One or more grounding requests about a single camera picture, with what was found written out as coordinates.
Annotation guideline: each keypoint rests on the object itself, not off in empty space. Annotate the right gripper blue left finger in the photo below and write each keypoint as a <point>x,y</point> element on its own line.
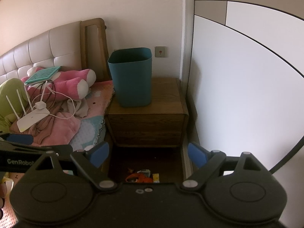
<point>88,163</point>

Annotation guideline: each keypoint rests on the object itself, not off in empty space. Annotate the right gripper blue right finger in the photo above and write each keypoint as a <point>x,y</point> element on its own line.
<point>208,164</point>

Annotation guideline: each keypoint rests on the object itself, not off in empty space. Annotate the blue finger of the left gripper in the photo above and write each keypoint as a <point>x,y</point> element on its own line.
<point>17,138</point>

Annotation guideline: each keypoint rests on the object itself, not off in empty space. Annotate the teal plastic trash bin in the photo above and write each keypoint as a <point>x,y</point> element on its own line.
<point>131,72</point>

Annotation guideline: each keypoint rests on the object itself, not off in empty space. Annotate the white wifi router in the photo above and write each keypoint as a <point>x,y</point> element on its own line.
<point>31,118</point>

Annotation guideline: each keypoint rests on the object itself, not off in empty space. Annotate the patterned bed sheet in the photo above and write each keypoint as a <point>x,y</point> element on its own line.
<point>92,127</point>

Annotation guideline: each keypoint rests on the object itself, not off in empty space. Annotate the white power adapter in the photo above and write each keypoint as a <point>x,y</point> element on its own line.
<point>40,105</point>

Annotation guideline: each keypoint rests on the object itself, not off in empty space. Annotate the pink crumpled cloth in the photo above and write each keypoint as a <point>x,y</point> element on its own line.
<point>52,130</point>

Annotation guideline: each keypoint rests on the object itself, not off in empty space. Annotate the green pillow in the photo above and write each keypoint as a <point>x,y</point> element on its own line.
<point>12,93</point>

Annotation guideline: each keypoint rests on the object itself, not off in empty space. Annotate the yellow small packet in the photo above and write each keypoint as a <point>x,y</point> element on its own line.
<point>156,178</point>

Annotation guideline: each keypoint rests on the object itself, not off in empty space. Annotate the dark wooden nightstand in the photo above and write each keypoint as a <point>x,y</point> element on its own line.
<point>150,137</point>

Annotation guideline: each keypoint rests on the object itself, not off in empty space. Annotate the teal book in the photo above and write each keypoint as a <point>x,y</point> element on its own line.
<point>42,75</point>

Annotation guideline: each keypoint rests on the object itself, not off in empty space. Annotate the pink plush toy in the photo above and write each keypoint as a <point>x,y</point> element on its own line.
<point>64,84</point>

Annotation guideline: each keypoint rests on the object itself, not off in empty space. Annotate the beige padded headboard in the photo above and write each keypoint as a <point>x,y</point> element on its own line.
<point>59,46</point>

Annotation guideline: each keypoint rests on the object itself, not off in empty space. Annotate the sliding wardrobe door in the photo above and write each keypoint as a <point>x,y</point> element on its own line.
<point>246,77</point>

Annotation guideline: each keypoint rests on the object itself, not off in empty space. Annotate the wall switch with red dot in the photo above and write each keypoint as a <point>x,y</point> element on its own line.
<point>160,51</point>

